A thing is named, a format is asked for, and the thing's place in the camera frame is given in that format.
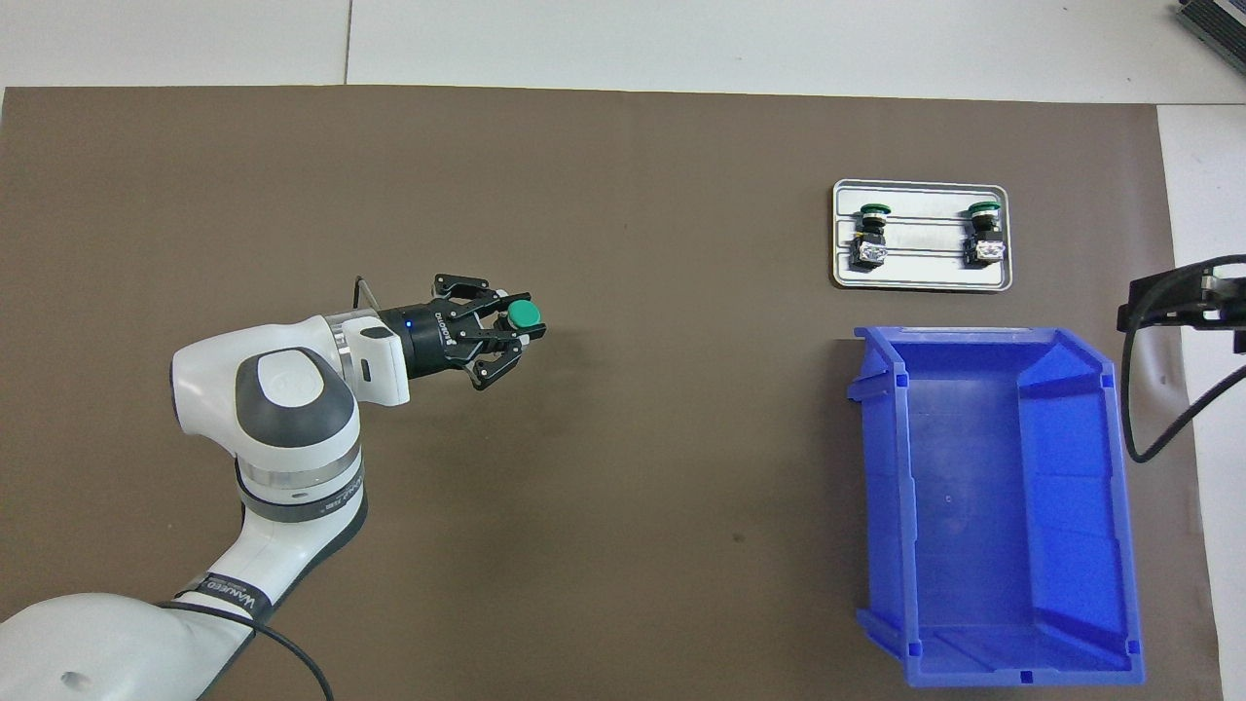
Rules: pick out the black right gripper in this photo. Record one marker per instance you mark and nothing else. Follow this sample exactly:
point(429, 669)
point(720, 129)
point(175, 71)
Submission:
point(1234, 302)

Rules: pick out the grey metal tray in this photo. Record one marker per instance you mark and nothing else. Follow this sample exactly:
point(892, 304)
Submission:
point(925, 273)

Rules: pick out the green push button switch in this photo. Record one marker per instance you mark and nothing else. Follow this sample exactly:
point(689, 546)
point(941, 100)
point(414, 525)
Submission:
point(871, 239)
point(526, 313)
point(983, 239)

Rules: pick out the brown table mat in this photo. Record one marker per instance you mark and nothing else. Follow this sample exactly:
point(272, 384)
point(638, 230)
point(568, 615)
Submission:
point(633, 195)

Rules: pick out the blue plastic storage bin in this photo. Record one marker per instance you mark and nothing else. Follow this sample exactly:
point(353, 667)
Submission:
point(1003, 506)

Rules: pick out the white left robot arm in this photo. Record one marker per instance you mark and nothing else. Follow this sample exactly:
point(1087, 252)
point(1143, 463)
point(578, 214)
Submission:
point(292, 389)

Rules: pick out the grey ribbed device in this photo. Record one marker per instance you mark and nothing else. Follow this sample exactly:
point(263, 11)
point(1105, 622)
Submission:
point(1222, 24)

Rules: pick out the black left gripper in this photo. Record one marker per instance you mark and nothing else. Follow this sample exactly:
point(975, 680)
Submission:
point(423, 341)

